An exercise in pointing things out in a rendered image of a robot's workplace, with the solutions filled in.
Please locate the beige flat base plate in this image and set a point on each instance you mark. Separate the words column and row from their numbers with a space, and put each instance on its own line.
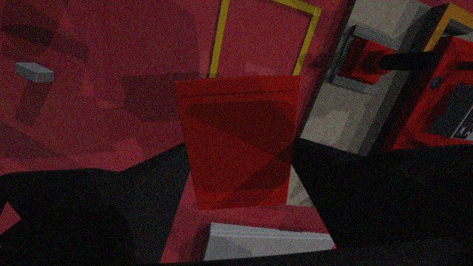
column 348, row 115

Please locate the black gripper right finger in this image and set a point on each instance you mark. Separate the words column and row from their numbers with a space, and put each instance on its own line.
column 352, row 193

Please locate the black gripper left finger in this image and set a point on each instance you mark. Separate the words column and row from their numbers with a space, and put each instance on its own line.
column 137, row 205

